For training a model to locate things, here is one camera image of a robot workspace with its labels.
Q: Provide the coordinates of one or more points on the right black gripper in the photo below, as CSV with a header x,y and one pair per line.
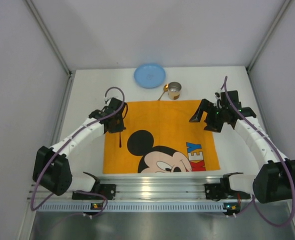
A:
x,y
211,116

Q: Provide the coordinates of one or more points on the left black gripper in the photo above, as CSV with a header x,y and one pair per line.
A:
x,y
116,126

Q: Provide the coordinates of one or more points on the gold fork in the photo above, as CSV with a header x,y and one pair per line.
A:
x,y
120,140

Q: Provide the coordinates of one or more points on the gold spoon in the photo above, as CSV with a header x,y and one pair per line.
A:
x,y
165,89

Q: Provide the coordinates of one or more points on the orange Mickey Mouse placemat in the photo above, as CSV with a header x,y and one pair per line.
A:
x,y
160,139

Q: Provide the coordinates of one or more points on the blue plate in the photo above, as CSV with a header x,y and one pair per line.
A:
x,y
149,75

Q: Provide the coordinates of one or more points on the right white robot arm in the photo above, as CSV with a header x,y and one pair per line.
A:
x,y
275,179

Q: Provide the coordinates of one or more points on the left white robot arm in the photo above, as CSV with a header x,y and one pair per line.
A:
x,y
53,168

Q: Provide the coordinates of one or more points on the metal cup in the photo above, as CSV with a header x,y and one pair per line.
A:
x,y
174,90

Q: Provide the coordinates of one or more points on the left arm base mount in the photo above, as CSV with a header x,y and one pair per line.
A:
x,y
107,190

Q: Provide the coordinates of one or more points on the aluminium rail base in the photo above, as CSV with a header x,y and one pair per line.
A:
x,y
158,188

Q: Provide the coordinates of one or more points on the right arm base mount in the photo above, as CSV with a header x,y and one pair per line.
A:
x,y
215,192

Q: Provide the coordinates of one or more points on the slotted cable duct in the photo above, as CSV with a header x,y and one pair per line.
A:
x,y
123,207

